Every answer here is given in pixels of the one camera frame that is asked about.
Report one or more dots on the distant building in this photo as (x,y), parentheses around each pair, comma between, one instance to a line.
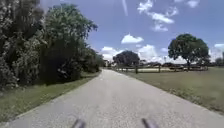
(106,63)

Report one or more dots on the robot's own part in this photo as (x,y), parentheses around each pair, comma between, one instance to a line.
(149,123)
(79,124)

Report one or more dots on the large round tree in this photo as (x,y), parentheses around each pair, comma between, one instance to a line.
(188,48)

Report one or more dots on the dark distant tree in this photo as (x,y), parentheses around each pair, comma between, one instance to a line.
(126,58)

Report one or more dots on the open grass field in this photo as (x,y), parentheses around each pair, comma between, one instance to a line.
(193,83)

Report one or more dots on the grey asphalt road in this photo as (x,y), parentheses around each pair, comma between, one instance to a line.
(113,96)

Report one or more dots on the grass verge beside trees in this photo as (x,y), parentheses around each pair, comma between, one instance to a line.
(30,96)

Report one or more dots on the row of dense trees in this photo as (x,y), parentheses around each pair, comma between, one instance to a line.
(40,46)

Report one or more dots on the wooden rail fence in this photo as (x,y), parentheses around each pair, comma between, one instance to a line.
(160,68)

